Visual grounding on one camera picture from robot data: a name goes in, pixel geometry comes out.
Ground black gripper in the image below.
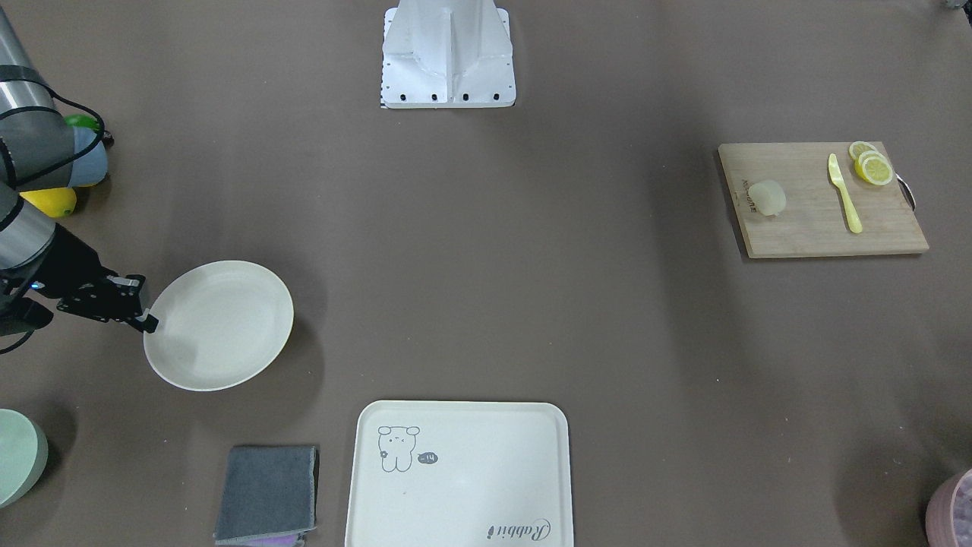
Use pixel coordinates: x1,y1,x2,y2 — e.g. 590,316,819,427
27,224,159,334

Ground cream round plate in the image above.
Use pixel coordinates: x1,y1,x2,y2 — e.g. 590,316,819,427
143,260,295,392

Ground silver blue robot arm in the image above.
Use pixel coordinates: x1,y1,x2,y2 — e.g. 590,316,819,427
1,14,159,336

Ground cream rabbit tray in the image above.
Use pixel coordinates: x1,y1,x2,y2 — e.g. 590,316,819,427
345,400,574,546

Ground white steamed bun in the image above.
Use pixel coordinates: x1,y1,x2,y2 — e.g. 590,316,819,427
747,179,787,216

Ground yellow lemon lower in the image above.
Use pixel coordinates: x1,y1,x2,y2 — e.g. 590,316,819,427
20,187,77,219

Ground mint green bowl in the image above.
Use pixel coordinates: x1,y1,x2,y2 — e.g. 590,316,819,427
1,409,49,507

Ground green lime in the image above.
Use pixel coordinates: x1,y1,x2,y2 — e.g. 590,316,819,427
64,114,102,131

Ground grey folded cloth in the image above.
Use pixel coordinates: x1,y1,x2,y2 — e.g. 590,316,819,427
214,444,318,546

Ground yellow plastic knife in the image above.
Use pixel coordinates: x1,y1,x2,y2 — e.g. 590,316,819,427
827,153,863,233

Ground wooden cutting board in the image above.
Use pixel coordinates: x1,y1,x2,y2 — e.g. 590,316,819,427
718,142,929,259

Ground lemon slices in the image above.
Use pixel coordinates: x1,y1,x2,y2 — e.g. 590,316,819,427
848,140,896,186

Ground pink bowl with ice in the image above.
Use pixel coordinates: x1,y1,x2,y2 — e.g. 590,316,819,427
926,470,971,546

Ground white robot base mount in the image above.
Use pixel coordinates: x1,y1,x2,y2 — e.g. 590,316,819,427
380,1,516,109

